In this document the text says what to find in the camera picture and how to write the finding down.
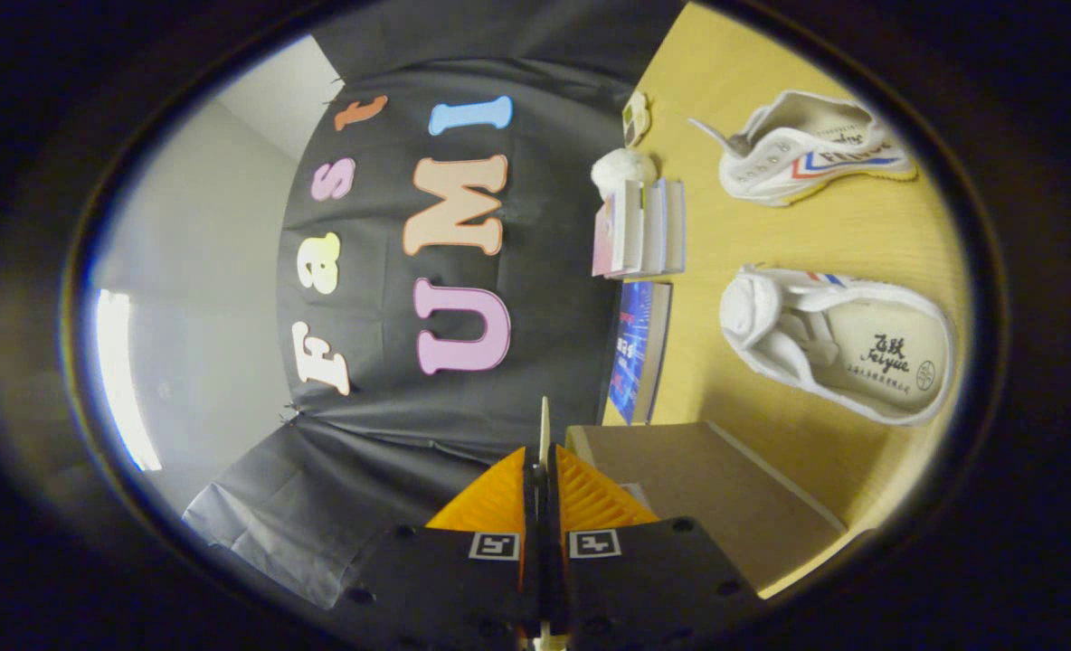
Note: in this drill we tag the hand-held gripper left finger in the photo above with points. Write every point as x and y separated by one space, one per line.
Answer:
463 579

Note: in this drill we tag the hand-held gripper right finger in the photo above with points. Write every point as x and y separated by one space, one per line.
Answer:
653 579

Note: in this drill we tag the brown cardboard storage box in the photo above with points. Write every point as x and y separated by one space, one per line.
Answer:
725 506

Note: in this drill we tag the white shoe with printed insole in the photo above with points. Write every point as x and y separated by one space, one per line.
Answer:
848 344

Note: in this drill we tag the white shoe with striped side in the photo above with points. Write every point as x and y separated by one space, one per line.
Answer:
807 149

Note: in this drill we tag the blue book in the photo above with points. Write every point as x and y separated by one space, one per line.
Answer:
641 351

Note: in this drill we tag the black backdrop cloth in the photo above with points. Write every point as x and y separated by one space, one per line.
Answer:
463 298

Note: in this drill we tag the row of upright books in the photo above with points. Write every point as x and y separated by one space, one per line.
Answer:
641 228

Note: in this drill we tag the white fluffy plush toy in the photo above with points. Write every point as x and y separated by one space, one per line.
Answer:
623 169

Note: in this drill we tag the small cream figurine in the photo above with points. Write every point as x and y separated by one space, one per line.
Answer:
636 118

